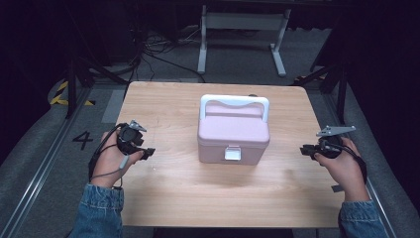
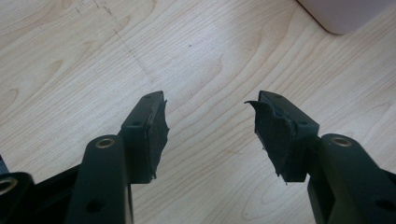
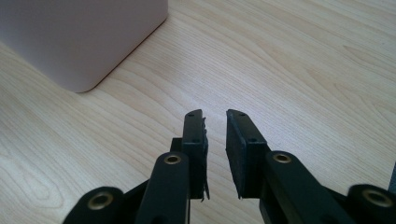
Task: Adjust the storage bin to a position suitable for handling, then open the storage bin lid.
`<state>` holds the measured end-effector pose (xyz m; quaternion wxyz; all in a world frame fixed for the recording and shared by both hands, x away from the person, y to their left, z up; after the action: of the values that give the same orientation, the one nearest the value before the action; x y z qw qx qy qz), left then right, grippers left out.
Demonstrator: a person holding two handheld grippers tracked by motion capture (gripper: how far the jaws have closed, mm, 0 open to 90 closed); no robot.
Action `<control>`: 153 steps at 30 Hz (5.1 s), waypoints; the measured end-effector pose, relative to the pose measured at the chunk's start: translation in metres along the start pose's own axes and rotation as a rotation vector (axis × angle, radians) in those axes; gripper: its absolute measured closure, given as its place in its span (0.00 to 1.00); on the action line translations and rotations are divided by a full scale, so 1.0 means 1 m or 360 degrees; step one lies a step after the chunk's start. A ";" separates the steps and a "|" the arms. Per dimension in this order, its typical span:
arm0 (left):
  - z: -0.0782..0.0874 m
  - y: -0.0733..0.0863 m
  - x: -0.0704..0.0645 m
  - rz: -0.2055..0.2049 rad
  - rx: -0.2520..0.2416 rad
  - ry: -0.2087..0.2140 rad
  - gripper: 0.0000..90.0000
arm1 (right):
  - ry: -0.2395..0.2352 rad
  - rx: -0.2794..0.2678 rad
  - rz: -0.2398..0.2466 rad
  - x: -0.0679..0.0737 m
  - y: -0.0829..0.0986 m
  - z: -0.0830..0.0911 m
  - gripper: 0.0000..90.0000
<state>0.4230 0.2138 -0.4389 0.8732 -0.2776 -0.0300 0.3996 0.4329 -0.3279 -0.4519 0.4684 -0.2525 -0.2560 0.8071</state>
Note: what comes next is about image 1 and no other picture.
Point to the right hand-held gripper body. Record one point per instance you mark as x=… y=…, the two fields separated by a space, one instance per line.
x=331 y=140

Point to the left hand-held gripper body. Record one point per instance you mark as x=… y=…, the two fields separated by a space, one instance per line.
x=129 y=136

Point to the pink storage box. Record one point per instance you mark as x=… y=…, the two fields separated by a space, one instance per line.
x=233 y=129

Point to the person's left hand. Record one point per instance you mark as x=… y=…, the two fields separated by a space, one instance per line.
x=111 y=160

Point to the person's right hand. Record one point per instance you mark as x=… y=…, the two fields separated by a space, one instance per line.
x=343 y=168

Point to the black tripod stand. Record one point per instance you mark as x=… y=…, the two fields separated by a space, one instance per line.
x=331 y=82
x=86 y=71

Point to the yellow black floor tape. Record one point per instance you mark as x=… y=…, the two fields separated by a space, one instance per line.
x=64 y=95

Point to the person's left denim sleeve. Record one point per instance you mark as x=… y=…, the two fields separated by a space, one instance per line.
x=97 y=213

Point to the person's denim sleeve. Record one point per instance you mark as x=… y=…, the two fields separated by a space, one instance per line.
x=97 y=213
x=362 y=219

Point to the person's right denim sleeve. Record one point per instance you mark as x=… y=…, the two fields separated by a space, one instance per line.
x=362 y=219

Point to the white metal stand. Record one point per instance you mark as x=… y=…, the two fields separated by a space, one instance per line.
x=243 y=39

